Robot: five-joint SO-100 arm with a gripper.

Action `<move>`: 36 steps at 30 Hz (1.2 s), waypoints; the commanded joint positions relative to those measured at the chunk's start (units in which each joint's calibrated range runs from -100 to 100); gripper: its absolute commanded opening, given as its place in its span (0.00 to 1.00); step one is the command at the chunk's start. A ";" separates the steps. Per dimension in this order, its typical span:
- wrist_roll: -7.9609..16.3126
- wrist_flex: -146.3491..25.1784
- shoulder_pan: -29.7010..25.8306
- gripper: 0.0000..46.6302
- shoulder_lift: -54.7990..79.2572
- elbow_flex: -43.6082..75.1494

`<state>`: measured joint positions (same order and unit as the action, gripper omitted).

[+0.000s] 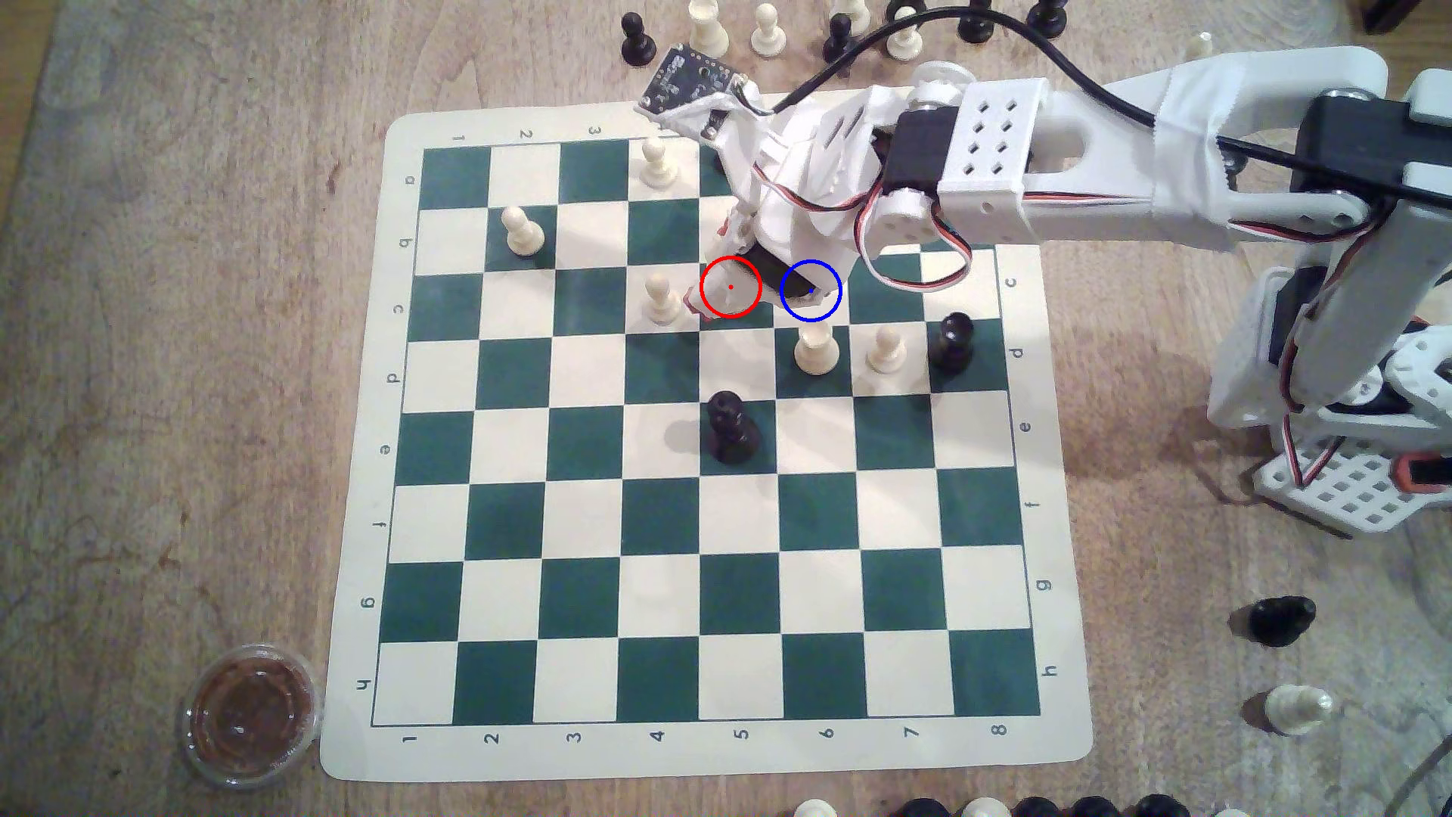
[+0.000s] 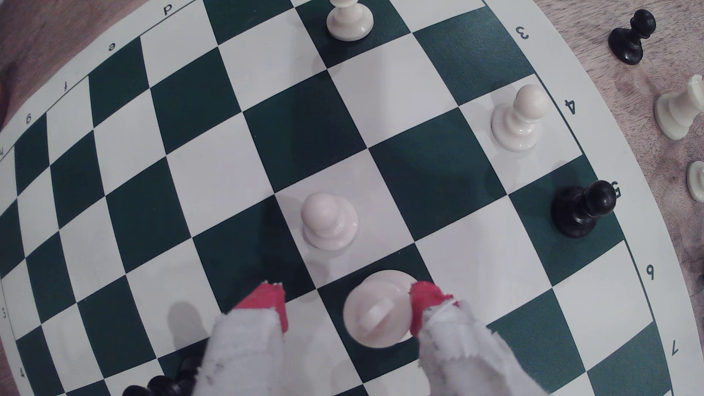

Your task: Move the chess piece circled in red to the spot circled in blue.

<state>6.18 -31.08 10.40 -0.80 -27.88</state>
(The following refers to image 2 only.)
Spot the white chess bishop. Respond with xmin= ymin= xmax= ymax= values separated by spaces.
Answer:
xmin=342 ymin=269 xmax=419 ymax=349

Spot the green white chessboard mat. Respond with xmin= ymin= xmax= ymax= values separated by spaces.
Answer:
xmin=0 ymin=0 xmax=699 ymax=396

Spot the black chess queen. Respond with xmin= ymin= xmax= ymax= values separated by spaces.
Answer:
xmin=122 ymin=355 xmax=201 ymax=396

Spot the white chess rook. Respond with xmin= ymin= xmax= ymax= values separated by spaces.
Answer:
xmin=653 ymin=74 xmax=704 ymax=141

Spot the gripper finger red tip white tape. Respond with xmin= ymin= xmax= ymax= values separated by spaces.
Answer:
xmin=192 ymin=282 xmax=289 ymax=396
xmin=409 ymin=281 xmax=549 ymax=396

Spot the white chess pawn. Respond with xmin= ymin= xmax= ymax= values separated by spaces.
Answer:
xmin=300 ymin=192 xmax=359 ymax=252
xmin=491 ymin=84 xmax=550 ymax=153
xmin=686 ymin=161 xmax=704 ymax=203
xmin=326 ymin=0 xmax=375 ymax=42

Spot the black chess pawn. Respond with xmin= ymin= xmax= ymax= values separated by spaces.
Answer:
xmin=551 ymin=180 xmax=617 ymax=239
xmin=608 ymin=9 xmax=657 ymax=66

